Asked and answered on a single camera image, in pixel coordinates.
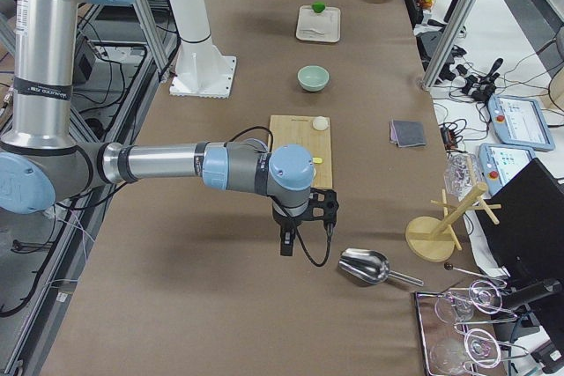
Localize upper teach pendant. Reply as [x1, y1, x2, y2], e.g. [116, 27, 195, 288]
[487, 94, 555, 151]

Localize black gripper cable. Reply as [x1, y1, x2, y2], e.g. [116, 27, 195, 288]
[293, 221, 336, 268]

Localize white steamed bun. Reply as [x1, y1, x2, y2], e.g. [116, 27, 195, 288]
[312, 116, 330, 131]

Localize wooden mug tree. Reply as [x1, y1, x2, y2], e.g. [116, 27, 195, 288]
[405, 182, 502, 262]

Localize teach pendant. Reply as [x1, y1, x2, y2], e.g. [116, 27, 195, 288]
[487, 94, 555, 151]
[479, 143, 536, 195]

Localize white ceramic spoon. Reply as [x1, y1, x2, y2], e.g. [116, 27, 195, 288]
[300, 28, 326, 36]

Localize green bowl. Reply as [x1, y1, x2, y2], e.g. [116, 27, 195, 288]
[297, 65, 330, 92]

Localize clear plastic container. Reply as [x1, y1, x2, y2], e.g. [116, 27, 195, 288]
[443, 153, 484, 198]

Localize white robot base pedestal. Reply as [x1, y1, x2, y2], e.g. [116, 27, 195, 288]
[169, 0, 237, 99]

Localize lower teach pendant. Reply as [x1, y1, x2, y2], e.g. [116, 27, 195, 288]
[479, 143, 536, 195]

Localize black monitor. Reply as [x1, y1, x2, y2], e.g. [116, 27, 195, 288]
[476, 159, 563, 284]

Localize green lime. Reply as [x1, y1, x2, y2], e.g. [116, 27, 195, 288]
[311, 2, 326, 13]

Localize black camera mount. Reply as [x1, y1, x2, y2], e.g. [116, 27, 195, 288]
[302, 188, 339, 230]

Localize silver metal scoop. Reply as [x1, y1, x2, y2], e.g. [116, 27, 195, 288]
[338, 247, 425, 287]

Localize bamboo cutting board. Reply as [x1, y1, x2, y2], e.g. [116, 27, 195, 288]
[269, 115, 333, 189]

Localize grey folded cloth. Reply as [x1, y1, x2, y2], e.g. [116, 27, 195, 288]
[390, 120, 427, 147]

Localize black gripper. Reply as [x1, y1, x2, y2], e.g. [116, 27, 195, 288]
[272, 201, 308, 256]

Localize white rabbit tray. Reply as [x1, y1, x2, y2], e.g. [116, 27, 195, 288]
[295, 5, 341, 43]

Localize aluminium frame post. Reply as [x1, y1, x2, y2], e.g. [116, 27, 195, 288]
[421, 0, 476, 92]

